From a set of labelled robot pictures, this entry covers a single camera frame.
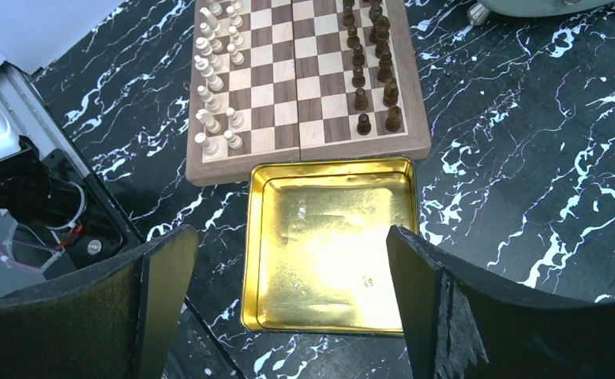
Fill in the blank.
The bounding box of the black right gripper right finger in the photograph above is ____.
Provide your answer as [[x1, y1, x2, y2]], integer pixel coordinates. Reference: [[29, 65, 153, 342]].
[[386, 226, 615, 378]]

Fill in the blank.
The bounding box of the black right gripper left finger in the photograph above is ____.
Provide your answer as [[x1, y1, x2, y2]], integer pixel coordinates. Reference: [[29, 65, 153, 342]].
[[0, 225, 199, 378]]

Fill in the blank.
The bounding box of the white chess piece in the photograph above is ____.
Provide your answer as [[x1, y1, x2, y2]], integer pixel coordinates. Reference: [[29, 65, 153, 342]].
[[197, 85, 222, 114], [207, 0, 223, 17], [226, 107, 245, 129], [194, 133, 219, 156], [196, 109, 221, 134], [200, 7, 223, 36], [223, 129, 243, 150]]

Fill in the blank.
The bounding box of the white chess piece eleventh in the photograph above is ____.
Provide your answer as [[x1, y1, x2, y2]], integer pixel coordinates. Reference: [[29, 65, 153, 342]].
[[227, 43, 245, 66]]

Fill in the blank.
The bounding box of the white chess piece twelfth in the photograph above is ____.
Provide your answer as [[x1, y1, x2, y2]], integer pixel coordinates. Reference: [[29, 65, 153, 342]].
[[196, 37, 223, 70]]

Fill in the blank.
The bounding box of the white chess piece thirteenth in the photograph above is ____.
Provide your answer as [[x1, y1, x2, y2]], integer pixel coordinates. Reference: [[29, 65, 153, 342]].
[[200, 22, 223, 53]]

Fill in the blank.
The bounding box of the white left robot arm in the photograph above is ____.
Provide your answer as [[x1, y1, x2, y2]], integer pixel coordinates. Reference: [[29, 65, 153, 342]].
[[0, 63, 139, 277]]

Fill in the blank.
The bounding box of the wooden chess board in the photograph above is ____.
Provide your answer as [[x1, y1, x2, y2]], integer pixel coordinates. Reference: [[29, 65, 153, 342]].
[[186, 1, 431, 186]]

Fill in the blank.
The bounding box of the dark chess pieces row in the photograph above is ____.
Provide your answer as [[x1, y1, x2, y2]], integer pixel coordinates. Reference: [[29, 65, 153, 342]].
[[337, 1, 403, 137]]

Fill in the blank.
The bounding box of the empty gold tin lid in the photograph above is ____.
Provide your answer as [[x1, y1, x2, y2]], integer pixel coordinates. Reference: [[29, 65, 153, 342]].
[[240, 156, 418, 336]]

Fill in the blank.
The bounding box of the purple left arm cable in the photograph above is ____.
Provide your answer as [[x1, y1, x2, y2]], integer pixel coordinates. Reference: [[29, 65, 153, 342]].
[[0, 206, 47, 274]]

